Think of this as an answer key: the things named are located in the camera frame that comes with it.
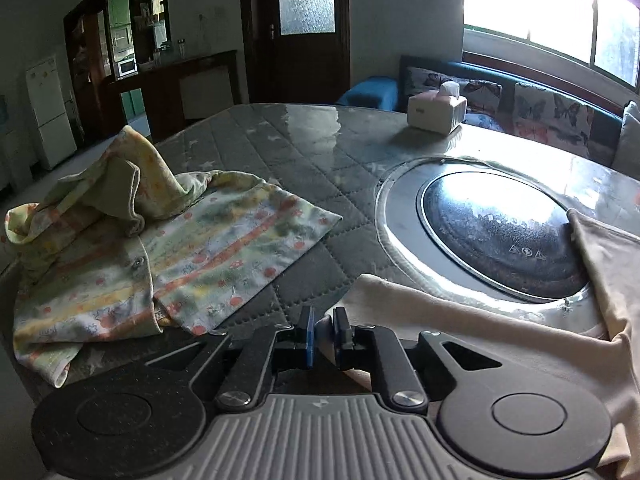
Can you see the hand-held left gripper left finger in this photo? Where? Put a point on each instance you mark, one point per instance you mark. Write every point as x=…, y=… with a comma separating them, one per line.
x=310, y=340

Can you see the dark wooden shelf cabinet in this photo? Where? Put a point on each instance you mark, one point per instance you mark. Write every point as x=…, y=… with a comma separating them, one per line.
x=90, y=40

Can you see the beige cloth garment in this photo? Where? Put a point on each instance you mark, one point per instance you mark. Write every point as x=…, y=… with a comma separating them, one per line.
x=500, y=340

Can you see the blue footstool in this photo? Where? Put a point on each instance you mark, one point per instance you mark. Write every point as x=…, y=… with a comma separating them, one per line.
x=367, y=92

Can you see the dark wooden counter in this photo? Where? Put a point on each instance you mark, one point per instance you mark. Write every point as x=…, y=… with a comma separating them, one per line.
x=165, y=90

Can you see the blue sofa bench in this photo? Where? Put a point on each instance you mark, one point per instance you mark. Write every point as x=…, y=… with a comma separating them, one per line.
x=605, y=130

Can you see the dark wooden door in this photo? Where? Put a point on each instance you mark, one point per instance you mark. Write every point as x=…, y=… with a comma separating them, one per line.
x=305, y=45

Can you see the butterfly print cushion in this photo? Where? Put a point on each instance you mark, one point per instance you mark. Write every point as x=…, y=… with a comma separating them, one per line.
x=550, y=115
x=475, y=92

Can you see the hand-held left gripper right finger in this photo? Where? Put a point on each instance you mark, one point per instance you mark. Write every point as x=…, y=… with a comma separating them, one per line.
x=340, y=340

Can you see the white tissue box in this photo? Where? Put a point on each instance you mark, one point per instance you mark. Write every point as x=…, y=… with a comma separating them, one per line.
x=435, y=110

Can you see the white refrigerator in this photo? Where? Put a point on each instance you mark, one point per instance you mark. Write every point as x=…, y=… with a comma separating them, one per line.
x=50, y=115

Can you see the floral printed garment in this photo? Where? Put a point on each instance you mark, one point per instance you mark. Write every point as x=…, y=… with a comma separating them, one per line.
x=210, y=240

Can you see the round black induction cooktop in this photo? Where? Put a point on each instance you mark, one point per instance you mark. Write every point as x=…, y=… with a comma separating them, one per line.
x=500, y=235

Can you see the grey pillow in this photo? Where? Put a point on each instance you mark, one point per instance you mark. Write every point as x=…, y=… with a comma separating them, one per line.
x=630, y=140

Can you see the large window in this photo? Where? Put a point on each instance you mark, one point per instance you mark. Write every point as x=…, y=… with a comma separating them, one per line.
x=530, y=5

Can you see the white microwave oven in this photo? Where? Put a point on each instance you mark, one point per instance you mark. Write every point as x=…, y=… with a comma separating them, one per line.
x=127, y=67

